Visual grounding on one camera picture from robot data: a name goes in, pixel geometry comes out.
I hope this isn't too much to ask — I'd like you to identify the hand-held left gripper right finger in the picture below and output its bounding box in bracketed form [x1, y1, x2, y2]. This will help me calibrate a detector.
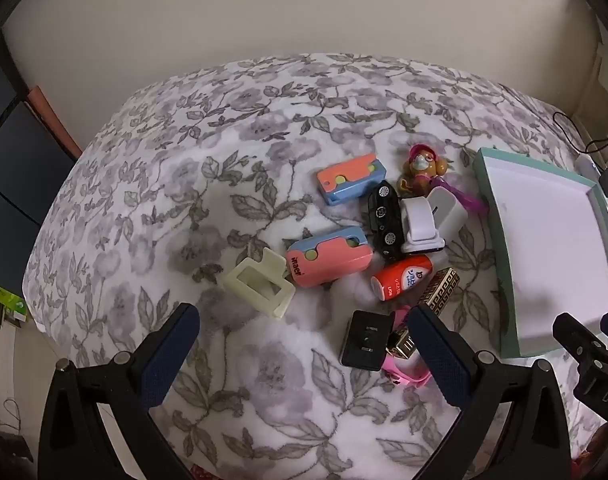
[408, 304, 570, 480]

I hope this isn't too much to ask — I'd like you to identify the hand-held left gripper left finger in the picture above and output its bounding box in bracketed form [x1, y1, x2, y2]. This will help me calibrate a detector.
[38, 302, 201, 480]

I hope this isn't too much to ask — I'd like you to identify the black gold patterned tile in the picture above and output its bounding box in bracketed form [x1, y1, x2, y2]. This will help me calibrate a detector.
[390, 328, 419, 361]

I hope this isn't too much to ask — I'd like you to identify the gold black patterned lighter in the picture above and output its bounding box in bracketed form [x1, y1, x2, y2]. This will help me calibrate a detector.
[415, 268, 459, 317]

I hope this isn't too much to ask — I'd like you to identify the black plug adapter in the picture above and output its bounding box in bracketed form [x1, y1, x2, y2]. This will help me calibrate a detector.
[339, 309, 396, 372]

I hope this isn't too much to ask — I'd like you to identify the teal white box tray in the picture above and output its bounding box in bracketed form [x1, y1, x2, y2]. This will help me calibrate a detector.
[473, 147, 608, 359]

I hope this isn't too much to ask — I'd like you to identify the white card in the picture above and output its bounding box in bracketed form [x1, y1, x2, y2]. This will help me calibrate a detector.
[400, 186, 469, 255]

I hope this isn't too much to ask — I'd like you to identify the pink blue toy block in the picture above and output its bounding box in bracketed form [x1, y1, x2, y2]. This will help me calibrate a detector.
[285, 226, 374, 289]

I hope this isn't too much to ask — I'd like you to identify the black toy car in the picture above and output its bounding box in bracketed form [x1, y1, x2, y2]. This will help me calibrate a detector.
[367, 181, 403, 261]

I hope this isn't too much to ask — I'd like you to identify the puppy toy figure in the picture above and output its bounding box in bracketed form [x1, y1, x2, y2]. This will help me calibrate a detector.
[397, 144, 455, 197]

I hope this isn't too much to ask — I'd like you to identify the orange and blue toy block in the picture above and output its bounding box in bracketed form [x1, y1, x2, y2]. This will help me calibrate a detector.
[317, 154, 387, 206]

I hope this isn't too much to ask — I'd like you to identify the cream plastic clip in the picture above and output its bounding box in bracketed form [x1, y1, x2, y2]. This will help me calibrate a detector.
[223, 248, 296, 320]

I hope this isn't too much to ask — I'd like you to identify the floral printed blanket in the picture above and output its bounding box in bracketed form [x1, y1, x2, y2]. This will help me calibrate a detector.
[22, 52, 608, 480]

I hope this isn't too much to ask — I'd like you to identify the white power strip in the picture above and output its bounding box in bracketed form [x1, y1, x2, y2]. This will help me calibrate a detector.
[575, 154, 603, 182]

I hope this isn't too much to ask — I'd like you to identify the green package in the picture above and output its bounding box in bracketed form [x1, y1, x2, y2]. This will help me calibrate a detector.
[0, 279, 29, 328]

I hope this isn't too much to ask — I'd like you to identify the dark furniture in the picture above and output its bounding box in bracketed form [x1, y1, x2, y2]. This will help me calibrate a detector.
[0, 25, 82, 281]

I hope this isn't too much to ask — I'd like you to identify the black cable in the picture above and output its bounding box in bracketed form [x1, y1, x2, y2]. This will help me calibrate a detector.
[553, 110, 608, 158]

